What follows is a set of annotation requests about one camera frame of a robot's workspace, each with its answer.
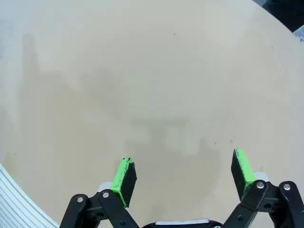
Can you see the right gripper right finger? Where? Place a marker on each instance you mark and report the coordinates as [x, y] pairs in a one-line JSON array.
[[242, 175]]

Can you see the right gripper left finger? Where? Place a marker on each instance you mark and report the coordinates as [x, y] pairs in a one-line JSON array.
[[123, 180]]

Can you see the white ribbed panel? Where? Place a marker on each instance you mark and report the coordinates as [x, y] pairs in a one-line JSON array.
[[14, 204]]

